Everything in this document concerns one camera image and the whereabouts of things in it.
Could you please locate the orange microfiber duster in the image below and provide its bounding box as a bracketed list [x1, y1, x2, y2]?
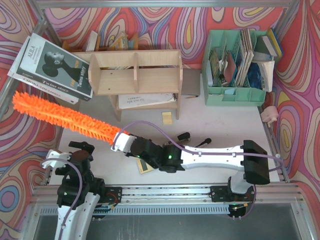
[12, 91, 121, 145]

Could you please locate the large black-cover book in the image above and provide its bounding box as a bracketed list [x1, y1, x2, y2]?
[7, 33, 93, 104]

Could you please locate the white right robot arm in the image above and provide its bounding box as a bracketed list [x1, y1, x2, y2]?
[120, 136, 270, 195]

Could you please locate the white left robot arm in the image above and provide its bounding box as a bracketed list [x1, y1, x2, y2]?
[55, 141, 106, 240]

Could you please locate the wooden bookshelf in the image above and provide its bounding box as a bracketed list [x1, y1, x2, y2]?
[83, 49, 183, 120]

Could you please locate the gold scientific calculator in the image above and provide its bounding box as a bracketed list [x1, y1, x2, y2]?
[136, 158, 155, 175]

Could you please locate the grey and black stapler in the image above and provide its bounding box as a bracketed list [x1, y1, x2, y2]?
[162, 132, 191, 147]

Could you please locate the yellow sticky note pad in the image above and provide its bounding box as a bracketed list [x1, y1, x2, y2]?
[161, 111, 173, 125]

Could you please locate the black stapler remover tool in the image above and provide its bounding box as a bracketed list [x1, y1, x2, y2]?
[195, 138, 212, 148]

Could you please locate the pencil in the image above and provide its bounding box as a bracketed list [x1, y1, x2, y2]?
[185, 95, 199, 99]

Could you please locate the white paper booklet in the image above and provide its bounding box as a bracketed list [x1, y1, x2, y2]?
[118, 93, 177, 109]

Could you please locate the grey notebook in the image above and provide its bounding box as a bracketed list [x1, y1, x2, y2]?
[181, 68, 201, 96]

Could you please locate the red brown booklet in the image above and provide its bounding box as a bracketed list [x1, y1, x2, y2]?
[223, 51, 237, 84]

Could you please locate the pink plastic piggy toy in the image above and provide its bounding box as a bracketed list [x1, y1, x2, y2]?
[260, 105, 279, 127]

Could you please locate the green desk organizer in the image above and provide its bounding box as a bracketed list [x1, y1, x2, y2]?
[201, 28, 266, 107]

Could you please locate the wooden book stand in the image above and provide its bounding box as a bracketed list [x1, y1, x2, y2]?
[53, 31, 140, 123]

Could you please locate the blue and yellow book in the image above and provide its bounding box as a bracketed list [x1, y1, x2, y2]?
[253, 28, 283, 61]

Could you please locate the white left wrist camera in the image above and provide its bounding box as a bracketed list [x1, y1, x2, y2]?
[40, 149, 71, 169]

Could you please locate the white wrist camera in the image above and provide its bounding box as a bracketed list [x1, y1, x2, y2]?
[40, 149, 71, 169]
[111, 132, 137, 153]

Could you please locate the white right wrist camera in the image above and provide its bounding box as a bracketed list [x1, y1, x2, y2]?
[111, 132, 137, 153]

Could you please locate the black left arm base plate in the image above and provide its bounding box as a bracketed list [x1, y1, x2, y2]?
[91, 186, 123, 222]

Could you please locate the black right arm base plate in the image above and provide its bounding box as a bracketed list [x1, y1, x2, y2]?
[208, 185, 257, 221]

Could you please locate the aluminium front rail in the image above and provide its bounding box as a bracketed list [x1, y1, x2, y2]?
[29, 181, 305, 210]

